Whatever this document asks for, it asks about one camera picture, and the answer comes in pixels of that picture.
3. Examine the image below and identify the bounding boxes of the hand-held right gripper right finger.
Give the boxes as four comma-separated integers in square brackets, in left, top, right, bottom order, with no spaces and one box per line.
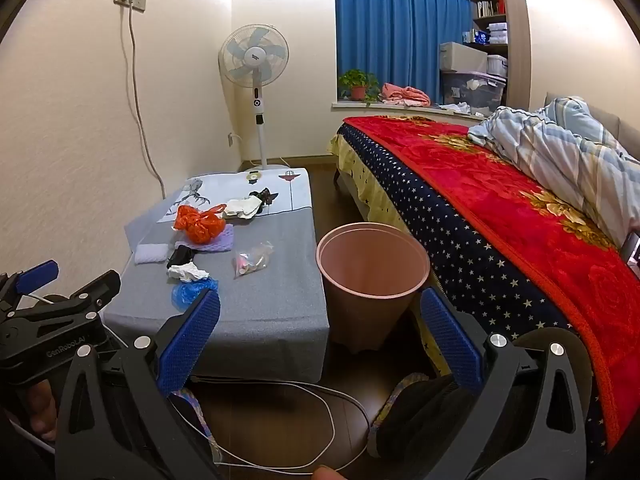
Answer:
[419,286,588,480]

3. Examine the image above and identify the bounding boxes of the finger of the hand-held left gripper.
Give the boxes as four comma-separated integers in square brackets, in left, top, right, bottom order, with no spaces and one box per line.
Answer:
[10,270,122,322]
[0,260,60,313]

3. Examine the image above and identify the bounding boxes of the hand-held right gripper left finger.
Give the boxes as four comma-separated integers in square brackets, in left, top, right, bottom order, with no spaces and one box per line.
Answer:
[55,287,223,480]

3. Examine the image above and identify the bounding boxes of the white tissue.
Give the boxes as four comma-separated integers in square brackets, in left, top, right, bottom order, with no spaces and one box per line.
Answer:
[167,261,211,282]

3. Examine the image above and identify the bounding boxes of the pink plastic bin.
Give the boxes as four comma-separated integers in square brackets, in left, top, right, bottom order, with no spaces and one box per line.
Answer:
[316,222,432,353]

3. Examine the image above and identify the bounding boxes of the clear plastic bag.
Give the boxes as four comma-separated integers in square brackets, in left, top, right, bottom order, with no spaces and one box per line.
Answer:
[232,241,275,280]

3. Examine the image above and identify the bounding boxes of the purple knitted cloth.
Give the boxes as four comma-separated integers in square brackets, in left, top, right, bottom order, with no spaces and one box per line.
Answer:
[174,224,235,253]

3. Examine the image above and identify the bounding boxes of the orange plastic bag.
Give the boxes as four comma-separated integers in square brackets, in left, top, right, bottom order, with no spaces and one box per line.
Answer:
[174,203,228,246]

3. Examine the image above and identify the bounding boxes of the white paper wrapper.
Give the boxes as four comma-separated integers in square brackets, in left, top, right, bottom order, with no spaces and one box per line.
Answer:
[221,195,264,221]

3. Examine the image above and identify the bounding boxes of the dark patterned cloth scrap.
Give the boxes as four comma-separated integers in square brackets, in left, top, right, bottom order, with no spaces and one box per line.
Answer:
[248,187,279,208]

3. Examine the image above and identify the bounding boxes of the person's left hand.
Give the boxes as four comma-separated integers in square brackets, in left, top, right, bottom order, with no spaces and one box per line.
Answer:
[22,380,58,443]

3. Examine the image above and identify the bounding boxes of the black and red packet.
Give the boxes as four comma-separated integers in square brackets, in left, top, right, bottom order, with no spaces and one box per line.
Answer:
[166,246,196,270]

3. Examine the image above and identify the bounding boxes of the dark patterned slipper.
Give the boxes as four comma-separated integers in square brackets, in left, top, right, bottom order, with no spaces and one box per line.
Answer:
[367,372,473,480]

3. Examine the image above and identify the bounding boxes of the grey table cloth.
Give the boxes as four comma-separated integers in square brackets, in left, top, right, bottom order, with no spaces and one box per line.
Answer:
[102,167,330,383]

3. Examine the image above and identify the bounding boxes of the yellow bed sheet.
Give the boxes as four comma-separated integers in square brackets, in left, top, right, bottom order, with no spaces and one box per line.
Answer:
[327,135,451,376]

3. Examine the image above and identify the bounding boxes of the white printed cloth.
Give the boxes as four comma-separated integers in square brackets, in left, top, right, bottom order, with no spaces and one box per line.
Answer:
[157,167,313,223]

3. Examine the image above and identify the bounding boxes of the black phone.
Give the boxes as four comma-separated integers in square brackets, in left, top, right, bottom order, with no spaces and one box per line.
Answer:
[620,232,640,278]

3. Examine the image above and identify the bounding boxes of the striped blue duvet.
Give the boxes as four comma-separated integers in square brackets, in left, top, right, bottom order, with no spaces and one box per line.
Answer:
[467,96,640,261]

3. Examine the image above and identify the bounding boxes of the clear storage bin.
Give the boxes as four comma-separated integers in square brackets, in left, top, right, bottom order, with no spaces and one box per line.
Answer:
[440,71,507,109]

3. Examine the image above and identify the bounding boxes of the pink folded clothes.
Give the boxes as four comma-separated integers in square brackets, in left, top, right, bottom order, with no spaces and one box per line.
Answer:
[381,82,431,107]

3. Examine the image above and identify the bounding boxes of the white window sill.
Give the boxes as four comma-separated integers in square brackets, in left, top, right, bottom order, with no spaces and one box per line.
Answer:
[330,101,491,121]

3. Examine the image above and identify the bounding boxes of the potted green plant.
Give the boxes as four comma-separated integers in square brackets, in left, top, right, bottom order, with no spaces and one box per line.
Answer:
[337,69,382,102]

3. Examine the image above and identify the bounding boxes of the grey headboard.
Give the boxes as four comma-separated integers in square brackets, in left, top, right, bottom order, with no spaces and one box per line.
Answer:
[544,92,640,156]

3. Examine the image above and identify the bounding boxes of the grey storage box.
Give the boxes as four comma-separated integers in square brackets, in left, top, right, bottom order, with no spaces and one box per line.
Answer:
[440,41,488,75]

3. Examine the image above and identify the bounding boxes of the white standing fan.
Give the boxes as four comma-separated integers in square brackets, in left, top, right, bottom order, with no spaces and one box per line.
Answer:
[218,23,301,171]

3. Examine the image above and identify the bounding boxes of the wooden bookshelf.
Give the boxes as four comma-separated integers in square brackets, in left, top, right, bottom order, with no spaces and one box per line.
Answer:
[469,0,531,111]

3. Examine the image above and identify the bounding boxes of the blue curtain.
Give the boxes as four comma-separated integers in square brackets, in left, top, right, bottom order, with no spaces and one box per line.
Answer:
[334,0,473,106]

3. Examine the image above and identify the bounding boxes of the white floor cable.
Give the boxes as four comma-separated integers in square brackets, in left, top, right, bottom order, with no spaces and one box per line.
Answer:
[170,377,373,471]

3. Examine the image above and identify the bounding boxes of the grey power cable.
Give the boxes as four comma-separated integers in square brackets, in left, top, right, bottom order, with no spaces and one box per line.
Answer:
[120,0,167,201]

